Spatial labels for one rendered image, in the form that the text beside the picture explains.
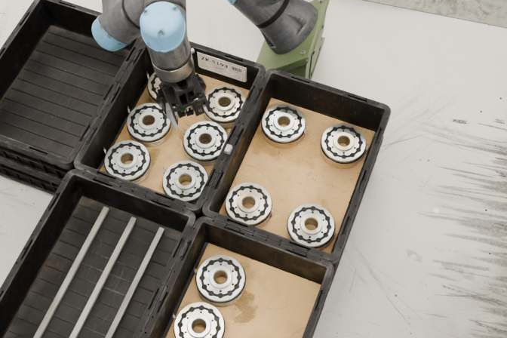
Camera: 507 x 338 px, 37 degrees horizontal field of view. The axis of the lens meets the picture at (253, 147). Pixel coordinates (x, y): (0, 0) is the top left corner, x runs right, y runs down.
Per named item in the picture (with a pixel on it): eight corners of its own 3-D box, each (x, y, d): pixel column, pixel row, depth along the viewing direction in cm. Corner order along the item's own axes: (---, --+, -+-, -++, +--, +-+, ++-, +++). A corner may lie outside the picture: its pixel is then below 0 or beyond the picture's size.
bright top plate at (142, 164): (117, 135, 176) (116, 134, 176) (157, 149, 174) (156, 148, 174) (96, 172, 171) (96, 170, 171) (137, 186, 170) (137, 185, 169)
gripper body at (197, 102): (176, 127, 152) (165, 95, 141) (161, 93, 155) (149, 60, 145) (211, 112, 153) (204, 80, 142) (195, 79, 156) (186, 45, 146)
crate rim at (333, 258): (335, 268, 155) (336, 263, 153) (199, 218, 161) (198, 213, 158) (391, 112, 173) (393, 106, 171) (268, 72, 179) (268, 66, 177)
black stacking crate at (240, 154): (330, 282, 164) (336, 263, 154) (203, 235, 169) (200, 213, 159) (384, 133, 182) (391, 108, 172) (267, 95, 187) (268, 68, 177)
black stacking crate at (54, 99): (50, 23, 198) (39, -6, 188) (155, 58, 192) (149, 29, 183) (-33, 148, 180) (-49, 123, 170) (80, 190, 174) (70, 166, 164)
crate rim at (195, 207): (151, 34, 184) (150, 28, 182) (268, 72, 179) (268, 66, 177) (72, 171, 166) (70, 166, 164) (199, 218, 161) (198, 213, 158)
